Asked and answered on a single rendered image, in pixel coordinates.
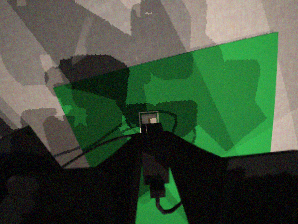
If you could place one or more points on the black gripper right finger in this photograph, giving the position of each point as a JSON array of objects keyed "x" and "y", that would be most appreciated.
[{"x": 205, "y": 181}]

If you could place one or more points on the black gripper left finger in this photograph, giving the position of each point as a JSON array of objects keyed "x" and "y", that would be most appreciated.
[{"x": 111, "y": 187}]

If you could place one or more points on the green circuit board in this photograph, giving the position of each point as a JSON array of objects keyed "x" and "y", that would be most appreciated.
[{"x": 220, "y": 99}]

